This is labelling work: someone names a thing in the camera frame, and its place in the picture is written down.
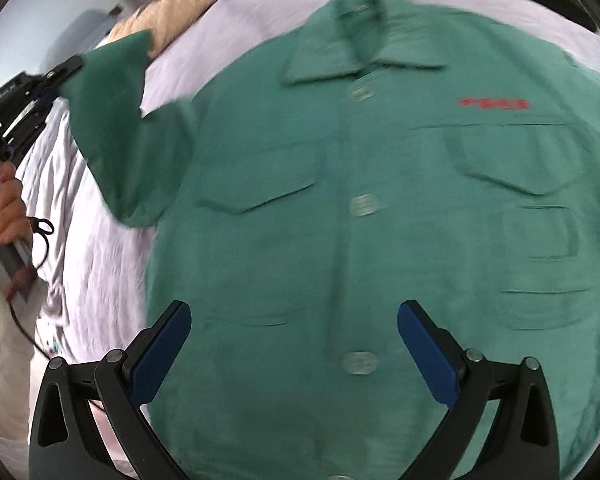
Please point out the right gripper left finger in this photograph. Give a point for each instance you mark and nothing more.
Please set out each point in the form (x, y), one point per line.
(65, 442)

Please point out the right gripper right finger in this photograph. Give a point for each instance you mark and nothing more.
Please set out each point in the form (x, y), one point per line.
(522, 442)

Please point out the green work jacket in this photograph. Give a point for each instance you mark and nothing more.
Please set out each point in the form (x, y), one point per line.
(382, 151)

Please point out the person's left hand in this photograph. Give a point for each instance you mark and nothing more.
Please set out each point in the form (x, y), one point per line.
(15, 226)

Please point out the grey bed blanket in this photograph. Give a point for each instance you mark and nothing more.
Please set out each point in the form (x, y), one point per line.
(96, 266)

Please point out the beige striped folded cloth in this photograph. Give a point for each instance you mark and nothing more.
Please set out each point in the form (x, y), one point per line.
(165, 19)

